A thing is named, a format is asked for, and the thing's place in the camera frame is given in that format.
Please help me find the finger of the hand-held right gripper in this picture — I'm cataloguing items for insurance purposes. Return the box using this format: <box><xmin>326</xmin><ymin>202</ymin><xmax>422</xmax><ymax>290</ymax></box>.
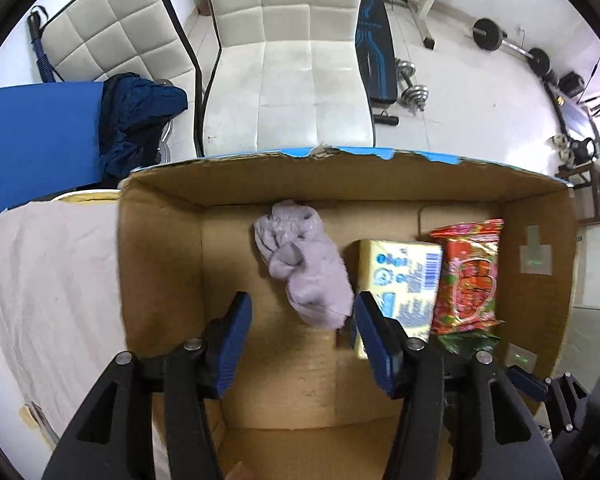
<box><xmin>506</xmin><ymin>365</ymin><xmax>589</xmax><ymax>434</ymax></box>

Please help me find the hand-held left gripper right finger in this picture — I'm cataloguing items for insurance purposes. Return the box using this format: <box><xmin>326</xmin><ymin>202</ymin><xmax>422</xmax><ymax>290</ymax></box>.
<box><xmin>354</xmin><ymin>291</ymin><xmax>564</xmax><ymax>480</ymax></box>

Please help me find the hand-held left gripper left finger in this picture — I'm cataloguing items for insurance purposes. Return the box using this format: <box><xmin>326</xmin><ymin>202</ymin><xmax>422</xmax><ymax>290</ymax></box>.
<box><xmin>41</xmin><ymin>291</ymin><xmax>253</xmax><ymax>480</ymax></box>

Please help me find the cardboard box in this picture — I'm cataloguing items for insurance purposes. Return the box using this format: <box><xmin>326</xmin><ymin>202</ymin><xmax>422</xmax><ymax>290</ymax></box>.
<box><xmin>117</xmin><ymin>146</ymin><xmax>579</xmax><ymax>480</ymax></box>

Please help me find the purple sock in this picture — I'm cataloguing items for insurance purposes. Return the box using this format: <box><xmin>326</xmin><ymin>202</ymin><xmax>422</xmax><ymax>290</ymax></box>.
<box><xmin>252</xmin><ymin>200</ymin><xmax>356</xmax><ymax>331</ymax></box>

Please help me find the yellow wrapped packet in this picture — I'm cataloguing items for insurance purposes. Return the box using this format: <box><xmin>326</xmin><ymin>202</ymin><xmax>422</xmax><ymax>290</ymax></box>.
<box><xmin>349</xmin><ymin>239</ymin><xmax>444</xmax><ymax>361</ymax></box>

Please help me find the white cushion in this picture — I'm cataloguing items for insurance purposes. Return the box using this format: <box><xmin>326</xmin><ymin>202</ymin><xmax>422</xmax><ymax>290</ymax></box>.
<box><xmin>555</xmin><ymin>304</ymin><xmax>600</xmax><ymax>378</ymax></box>

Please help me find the red snack packet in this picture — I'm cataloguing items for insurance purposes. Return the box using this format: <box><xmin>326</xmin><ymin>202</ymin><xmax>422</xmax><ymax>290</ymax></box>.
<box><xmin>429</xmin><ymin>219</ymin><xmax>506</xmax><ymax>357</ymax></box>

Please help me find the beige cloth sheet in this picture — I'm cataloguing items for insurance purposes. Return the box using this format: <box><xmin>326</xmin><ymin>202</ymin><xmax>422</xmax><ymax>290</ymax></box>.
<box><xmin>0</xmin><ymin>189</ymin><xmax>156</xmax><ymax>461</ymax></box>

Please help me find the wooden chair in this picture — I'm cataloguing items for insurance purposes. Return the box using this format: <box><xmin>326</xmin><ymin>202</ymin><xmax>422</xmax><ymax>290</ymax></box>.
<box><xmin>554</xmin><ymin>156</ymin><xmax>600</xmax><ymax>227</ymax></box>

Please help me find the black kettlebell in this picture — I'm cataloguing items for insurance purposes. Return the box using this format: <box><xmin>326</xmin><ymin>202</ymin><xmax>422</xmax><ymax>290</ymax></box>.
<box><xmin>572</xmin><ymin>137</ymin><xmax>597</xmax><ymax>162</ymax></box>

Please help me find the dark blue cloth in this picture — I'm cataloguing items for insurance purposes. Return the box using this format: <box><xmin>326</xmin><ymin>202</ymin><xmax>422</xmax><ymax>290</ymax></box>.
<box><xmin>97</xmin><ymin>72</ymin><xmax>189</xmax><ymax>182</ymax></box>

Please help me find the chrome dumbbell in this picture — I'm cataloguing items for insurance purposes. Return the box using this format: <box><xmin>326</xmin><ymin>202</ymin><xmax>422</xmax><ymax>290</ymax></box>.
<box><xmin>394</xmin><ymin>58</ymin><xmax>430</xmax><ymax>112</ymax></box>

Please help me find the white quilted chair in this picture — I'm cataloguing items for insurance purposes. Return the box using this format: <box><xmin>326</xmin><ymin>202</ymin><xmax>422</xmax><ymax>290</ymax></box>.
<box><xmin>195</xmin><ymin>0</ymin><xmax>377</xmax><ymax>157</ymax></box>
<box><xmin>30</xmin><ymin>0</ymin><xmax>204</xmax><ymax>157</ymax></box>

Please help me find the blue foam mat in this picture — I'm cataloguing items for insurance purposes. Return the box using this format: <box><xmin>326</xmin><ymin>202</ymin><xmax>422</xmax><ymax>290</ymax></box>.
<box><xmin>0</xmin><ymin>82</ymin><xmax>107</xmax><ymax>222</ymax></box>

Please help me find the black weight block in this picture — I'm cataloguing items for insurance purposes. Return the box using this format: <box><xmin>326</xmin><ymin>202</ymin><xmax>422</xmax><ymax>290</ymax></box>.
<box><xmin>550</xmin><ymin>72</ymin><xmax>587</xmax><ymax>100</ymax></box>

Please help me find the barbell with black plates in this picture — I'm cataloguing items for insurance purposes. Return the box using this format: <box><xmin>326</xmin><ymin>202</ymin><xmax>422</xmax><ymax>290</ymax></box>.
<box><xmin>472</xmin><ymin>18</ymin><xmax>554</xmax><ymax>77</ymax></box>

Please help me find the blue black resistance band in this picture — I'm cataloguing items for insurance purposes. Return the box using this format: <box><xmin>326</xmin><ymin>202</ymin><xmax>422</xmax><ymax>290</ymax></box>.
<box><xmin>27</xmin><ymin>6</ymin><xmax>67</xmax><ymax>84</ymax></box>

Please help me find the white weight bench frame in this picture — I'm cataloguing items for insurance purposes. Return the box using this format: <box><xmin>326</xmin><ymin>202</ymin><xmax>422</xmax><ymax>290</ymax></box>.
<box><xmin>375</xmin><ymin>0</ymin><xmax>457</xmax><ymax>51</ymax></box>

